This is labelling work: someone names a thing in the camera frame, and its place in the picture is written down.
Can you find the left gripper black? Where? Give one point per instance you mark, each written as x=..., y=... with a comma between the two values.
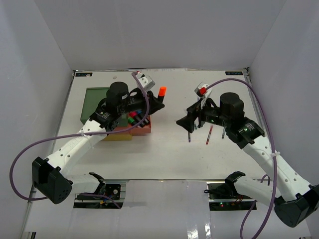
x=154, y=104

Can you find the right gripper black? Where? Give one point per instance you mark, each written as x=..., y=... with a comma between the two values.
x=187, y=122

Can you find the pink cap black highlighter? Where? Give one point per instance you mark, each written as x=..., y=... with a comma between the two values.
x=135, y=115

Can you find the green cap black highlighter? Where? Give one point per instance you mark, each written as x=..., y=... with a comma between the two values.
x=132, y=121

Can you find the red drawer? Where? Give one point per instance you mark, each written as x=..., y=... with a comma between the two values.
x=138, y=131

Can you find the orange highlighter black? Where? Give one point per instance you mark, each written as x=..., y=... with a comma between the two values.
x=160, y=99

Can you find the blue cap black highlighter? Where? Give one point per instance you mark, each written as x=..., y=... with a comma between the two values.
x=145, y=123

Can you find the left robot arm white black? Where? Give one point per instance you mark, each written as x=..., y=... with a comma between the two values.
x=51, y=176

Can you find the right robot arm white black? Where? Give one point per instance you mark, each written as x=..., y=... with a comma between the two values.
x=295, y=198

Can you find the red pen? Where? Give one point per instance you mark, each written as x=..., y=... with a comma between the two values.
x=209, y=134

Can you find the right black corner label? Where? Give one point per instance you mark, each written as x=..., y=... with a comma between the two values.
x=233, y=73

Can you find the black corner label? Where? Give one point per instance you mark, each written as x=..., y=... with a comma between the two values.
x=233, y=73
x=84, y=74

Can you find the left black corner label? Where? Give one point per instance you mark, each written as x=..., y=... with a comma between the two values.
x=84, y=74

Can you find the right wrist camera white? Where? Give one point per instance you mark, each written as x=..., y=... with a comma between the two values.
x=203, y=93

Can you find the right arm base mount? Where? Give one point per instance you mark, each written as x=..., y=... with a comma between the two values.
x=221, y=200

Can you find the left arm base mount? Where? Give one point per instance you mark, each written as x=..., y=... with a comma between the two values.
x=110, y=196

